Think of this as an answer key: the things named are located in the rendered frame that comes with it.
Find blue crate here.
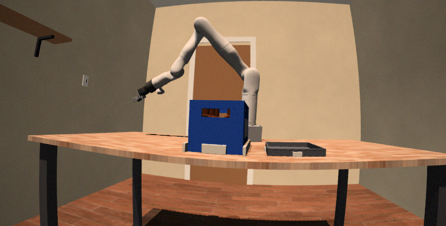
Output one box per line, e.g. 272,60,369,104
188,100,249,155

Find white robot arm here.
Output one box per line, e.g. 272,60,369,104
158,17,260,126

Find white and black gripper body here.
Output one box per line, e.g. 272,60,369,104
137,76,165,96

